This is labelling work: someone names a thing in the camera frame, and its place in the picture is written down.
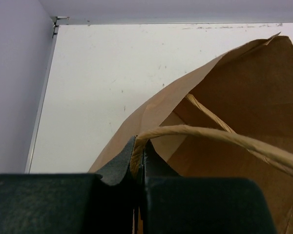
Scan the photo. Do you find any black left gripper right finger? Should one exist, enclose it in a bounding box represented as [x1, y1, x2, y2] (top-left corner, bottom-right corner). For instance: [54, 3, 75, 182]
[138, 141, 277, 234]

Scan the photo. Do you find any brown paper bag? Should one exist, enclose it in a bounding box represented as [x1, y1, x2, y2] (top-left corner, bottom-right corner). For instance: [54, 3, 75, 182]
[90, 35, 293, 234]

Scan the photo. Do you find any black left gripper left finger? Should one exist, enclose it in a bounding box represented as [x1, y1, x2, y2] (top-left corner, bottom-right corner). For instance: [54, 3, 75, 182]
[0, 137, 135, 234]

